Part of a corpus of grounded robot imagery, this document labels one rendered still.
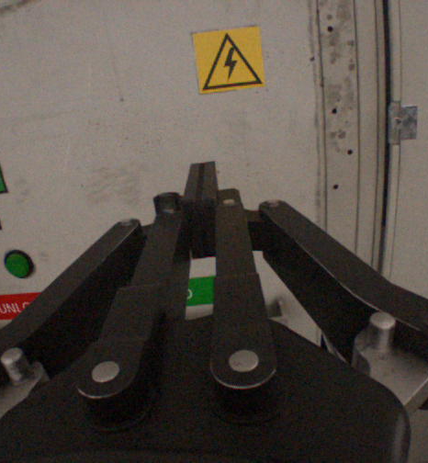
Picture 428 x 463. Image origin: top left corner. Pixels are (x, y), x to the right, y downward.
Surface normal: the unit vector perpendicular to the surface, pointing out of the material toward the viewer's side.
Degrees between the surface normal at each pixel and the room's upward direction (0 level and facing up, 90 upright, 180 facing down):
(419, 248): 90
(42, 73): 90
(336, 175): 90
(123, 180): 90
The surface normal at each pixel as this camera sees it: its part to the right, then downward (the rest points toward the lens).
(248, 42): 0.00, 0.41
